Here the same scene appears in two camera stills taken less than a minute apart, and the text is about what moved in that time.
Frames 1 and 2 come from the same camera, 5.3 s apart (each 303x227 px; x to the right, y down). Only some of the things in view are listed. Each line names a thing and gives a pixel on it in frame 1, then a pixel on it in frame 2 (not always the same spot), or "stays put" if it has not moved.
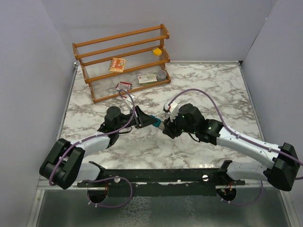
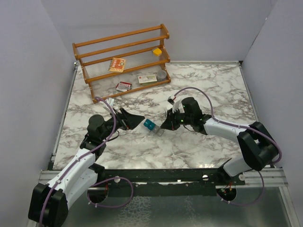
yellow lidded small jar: (157, 52) stays put
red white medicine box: (124, 85) stays put
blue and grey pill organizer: (159, 123) -> (152, 126)
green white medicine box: (147, 79) stays put
